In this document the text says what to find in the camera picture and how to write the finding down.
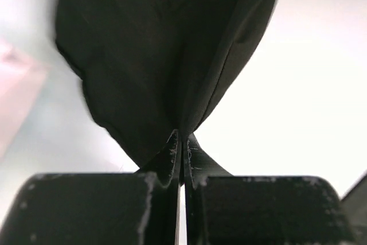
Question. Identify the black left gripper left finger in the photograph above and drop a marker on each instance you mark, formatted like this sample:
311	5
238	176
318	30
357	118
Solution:
100	208

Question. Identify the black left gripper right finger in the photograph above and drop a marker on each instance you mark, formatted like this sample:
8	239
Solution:
226	209

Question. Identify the black long sleeve shirt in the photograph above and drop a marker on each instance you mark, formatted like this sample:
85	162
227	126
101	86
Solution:
149	67

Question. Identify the folded white shirt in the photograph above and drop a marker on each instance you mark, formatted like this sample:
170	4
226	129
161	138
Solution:
22	78

